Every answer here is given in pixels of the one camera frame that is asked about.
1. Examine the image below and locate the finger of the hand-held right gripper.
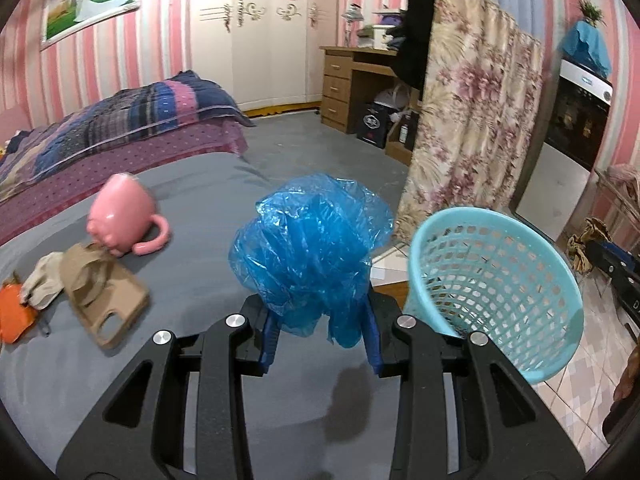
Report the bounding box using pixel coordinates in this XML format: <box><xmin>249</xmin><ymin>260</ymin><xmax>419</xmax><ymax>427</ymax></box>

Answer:
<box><xmin>585</xmin><ymin>240</ymin><xmax>640</xmax><ymax>288</ymax></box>

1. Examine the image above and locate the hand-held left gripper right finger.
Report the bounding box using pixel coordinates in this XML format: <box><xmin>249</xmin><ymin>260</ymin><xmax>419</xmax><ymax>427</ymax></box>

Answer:
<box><xmin>362</xmin><ymin>292</ymin><xmax>586</xmax><ymax>480</ymax></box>

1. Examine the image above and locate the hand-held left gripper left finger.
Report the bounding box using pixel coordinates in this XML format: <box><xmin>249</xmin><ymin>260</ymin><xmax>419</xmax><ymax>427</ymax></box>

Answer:
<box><xmin>55</xmin><ymin>296</ymin><xmax>276</xmax><ymax>480</ymax></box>

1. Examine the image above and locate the light blue plastic basket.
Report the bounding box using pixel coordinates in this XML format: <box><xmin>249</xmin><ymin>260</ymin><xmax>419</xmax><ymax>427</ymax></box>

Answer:
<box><xmin>402</xmin><ymin>206</ymin><xmax>585</xmax><ymax>386</ymax></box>

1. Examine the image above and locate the blue plastic bag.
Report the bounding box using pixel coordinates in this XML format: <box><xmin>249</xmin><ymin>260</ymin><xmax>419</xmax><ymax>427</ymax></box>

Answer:
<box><xmin>228</xmin><ymin>172</ymin><xmax>396</xmax><ymax>348</ymax></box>

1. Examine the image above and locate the orange plastic bag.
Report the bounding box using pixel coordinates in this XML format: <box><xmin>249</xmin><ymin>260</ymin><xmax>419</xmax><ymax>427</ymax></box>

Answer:
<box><xmin>0</xmin><ymin>282</ymin><xmax>41</xmax><ymax>345</ymax></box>

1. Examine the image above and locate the white oven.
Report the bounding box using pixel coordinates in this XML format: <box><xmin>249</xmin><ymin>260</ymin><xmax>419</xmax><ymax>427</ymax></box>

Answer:
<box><xmin>515</xmin><ymin>57</ymin><xmax>615</xmax><ymax>243</ymax></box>

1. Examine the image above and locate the grey blue table cloth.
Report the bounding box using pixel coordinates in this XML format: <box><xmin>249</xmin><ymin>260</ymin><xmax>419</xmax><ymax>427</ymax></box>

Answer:
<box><xmin>0</xmin><ymin>152</ymin><xmax>416</xmax><ymax>480</ymax></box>

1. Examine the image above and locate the tan phone case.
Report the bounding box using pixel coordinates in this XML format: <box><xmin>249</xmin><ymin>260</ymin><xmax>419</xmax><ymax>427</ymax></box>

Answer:
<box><xmin>62</xmin><ymin>245</ymin><xmax>151</xmax><ymax>352</ymax></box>

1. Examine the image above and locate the pink mug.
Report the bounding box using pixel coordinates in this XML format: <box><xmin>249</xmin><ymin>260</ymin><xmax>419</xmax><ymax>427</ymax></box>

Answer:
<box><xmin>86</xmin><ymin>172</ymin><xmax>172</xmax><ymax>258</ymax></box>

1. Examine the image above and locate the floral curtain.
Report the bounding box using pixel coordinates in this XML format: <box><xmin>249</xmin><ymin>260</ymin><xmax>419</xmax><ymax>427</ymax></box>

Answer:
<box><xmin>395</xmin><ymin>0</ymin><xmax>546</xmax><ymax>243</ymax></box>

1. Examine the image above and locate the black paper bag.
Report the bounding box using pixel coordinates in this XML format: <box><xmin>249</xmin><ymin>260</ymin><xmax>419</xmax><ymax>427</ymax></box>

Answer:
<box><xmin>356</xmin><ymin>102</ymin><xmax>396</xmax><ymax>149</ymax></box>

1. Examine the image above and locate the purple bed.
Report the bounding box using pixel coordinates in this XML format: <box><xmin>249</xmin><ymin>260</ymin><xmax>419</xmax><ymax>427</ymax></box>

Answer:
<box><xmin>0</xmin><ymin>70</ymin><xmax>256</xmax><ymax>246</ymax></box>

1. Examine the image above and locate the white fan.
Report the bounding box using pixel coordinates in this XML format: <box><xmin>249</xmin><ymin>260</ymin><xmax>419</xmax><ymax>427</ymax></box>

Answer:
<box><xmin>372</xmin><ymin>85</ymin><xmax>416</xmax><ymax>121</ymax></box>

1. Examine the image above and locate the wooden desk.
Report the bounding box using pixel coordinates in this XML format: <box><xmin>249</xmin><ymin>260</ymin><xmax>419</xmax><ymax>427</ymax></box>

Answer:
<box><xmin>320</xmin><ymin>45</ymin><xmax>426</xmax><ymax>166</ymax></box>

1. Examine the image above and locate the patchwork quilt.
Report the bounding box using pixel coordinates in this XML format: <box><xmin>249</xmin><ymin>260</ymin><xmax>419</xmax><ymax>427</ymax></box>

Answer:
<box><xmin>0</xmin><ymin>70</ymin><xmax>256</xmax><ymax>201</ymax></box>

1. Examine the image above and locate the white wardrobe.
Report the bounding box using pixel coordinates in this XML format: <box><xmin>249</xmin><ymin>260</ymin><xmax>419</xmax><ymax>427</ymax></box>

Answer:
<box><xmin>187</xmin><ymin>0</ymin><xmax>321</xmax><ymax>108</ymax></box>

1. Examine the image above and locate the black hanging garment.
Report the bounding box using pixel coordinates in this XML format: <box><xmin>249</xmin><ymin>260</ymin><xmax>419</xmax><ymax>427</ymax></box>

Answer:
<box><xmin>392</xmin><ymin>0</ymin><xmax>438</xmax><ymax>92</ymax></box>

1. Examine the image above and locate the white box on desk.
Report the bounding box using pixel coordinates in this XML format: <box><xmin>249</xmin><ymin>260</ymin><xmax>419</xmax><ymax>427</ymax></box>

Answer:
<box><xmin>357</xmin><ymin>25</ymin><xmax>396</xmax><ymax>51</ymax></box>

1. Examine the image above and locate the desk lamp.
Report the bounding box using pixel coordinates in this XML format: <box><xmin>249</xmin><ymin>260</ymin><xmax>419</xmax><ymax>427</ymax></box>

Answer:
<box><xmin>341</xmin><ymin>2</ymin><xmax>366</xmax><ymax>47</ymax></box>

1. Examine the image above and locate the framed wall photo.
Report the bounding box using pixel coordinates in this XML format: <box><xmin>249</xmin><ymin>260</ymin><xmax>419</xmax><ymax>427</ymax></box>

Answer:
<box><xmin>39</xmin><ymin>0</ymin><xmax>141</xmax><ymax>51</ymax></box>

